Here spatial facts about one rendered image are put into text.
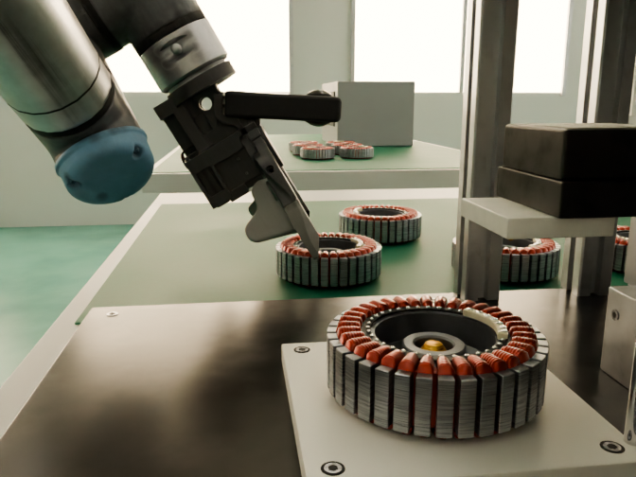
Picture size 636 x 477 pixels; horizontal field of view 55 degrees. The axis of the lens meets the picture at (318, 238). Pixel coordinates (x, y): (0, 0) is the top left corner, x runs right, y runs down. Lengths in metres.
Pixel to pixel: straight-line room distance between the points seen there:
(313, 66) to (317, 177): 3.21
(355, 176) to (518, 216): 1.38
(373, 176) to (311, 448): 1.42
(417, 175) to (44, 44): 1.36
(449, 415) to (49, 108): 0.34
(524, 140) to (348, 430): 0.17
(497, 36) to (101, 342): 0.37
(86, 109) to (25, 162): 4.56
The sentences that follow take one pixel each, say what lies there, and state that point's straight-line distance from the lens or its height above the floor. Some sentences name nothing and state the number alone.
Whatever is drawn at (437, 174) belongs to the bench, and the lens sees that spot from 1.72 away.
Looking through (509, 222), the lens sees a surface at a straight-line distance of 0.29.
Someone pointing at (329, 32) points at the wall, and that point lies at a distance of 4.85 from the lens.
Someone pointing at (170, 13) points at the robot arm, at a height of 1.01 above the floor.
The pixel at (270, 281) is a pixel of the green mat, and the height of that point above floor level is 0.75.
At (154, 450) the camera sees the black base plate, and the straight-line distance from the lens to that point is 0.32.
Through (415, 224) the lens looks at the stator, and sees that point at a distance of 0.81.
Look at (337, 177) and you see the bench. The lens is 1.65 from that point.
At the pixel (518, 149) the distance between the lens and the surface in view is 0.33.
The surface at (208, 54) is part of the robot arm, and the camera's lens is 0.60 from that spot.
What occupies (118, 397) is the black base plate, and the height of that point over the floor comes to 0.77.
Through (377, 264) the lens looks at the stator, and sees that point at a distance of 0.62.
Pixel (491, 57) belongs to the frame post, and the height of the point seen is 0.97.
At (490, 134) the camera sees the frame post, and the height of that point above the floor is 0.91.
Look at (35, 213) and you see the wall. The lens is 5.08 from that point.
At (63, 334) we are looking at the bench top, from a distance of 0.54.
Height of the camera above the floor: 0.93
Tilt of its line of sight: 13 degrees down
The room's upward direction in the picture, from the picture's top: straight up
